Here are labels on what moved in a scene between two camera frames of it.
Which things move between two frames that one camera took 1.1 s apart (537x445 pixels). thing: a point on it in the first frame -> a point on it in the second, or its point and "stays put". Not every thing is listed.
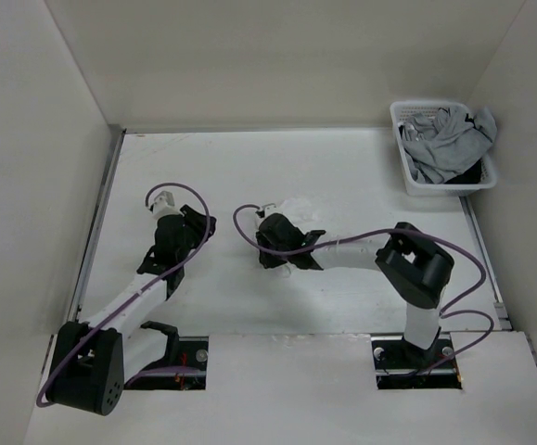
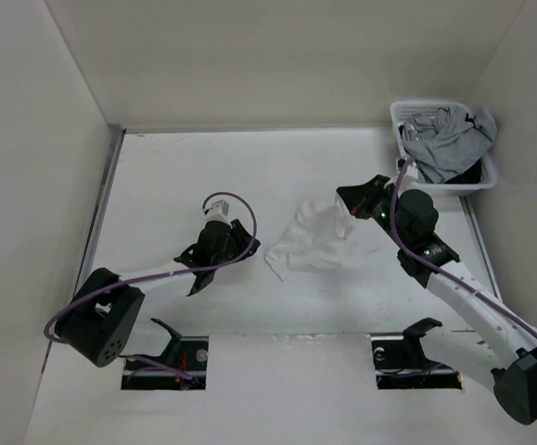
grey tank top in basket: [438, 147] stays put
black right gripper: [269, 261] -> [360, 197]
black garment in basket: [473, 175] stays put
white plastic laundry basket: [402, 109] stays put
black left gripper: [197, 222] -> [242, 240]
